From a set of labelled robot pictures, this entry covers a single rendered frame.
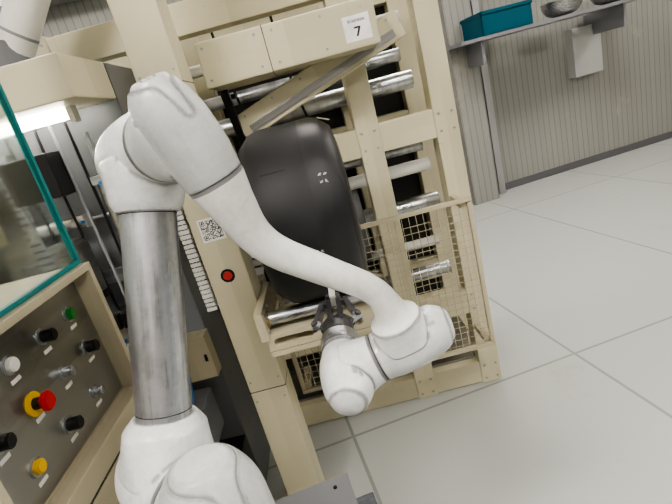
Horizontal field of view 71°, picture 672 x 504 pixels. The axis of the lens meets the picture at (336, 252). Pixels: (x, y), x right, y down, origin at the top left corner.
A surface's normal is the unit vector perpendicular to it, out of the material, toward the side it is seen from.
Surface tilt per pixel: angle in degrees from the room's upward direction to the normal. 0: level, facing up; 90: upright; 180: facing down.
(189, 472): 3
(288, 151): 42
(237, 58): 90
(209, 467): 2
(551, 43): 90
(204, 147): 90
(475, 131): 90
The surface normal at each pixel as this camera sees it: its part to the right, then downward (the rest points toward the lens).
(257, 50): 0.06, 0.29
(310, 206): 0.00, 0.06
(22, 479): 0.97, -0.25
